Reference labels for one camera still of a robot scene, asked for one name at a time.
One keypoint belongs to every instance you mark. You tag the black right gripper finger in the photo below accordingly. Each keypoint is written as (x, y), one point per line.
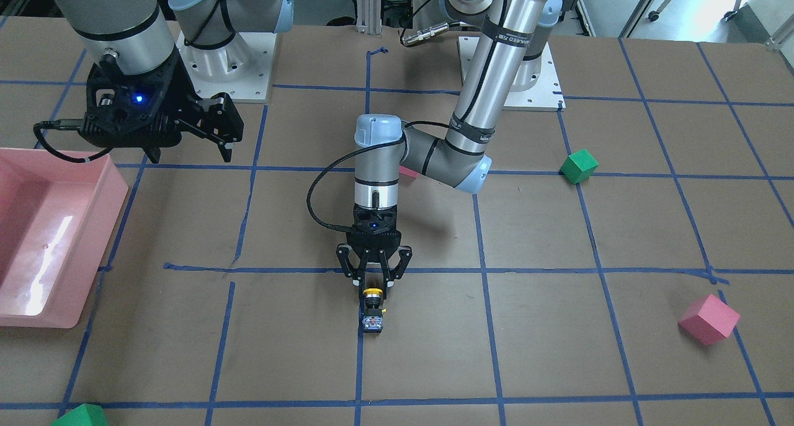
(225, 148)
(153, 153)

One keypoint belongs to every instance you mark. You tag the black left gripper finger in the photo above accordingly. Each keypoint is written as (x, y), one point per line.
(388, 282)
(359, 281)

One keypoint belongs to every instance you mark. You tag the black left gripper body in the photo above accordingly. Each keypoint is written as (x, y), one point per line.
(374, 253)

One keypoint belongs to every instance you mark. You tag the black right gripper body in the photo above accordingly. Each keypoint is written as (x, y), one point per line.
(183, 105)

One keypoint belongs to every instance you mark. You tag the yellow push button switch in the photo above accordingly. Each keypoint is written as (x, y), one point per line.
(374, 313)

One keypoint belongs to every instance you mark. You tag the green foam cube near left arm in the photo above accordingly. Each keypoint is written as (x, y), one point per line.
(579, 166)

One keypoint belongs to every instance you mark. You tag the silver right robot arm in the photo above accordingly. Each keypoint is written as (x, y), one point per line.
(131, 37)

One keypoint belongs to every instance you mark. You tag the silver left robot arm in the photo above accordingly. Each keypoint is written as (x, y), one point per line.
(508, 28)

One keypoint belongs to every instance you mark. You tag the pink foam cube centre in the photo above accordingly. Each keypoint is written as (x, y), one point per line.
(408, 173)

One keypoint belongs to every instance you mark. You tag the pink foam cube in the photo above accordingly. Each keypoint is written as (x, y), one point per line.
(709, 320)
(408, 173)

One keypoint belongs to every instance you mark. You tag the pink plastic bin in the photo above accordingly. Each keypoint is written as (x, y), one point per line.
(57, 220)

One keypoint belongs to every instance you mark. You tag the green foam cube near bin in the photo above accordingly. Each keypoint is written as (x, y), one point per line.
(83, 415)

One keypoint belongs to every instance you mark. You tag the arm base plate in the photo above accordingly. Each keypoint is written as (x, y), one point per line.
(537, 86)
(241, 69)

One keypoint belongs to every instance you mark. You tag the aluminium frame post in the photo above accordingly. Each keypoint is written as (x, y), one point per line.
(368, 17)

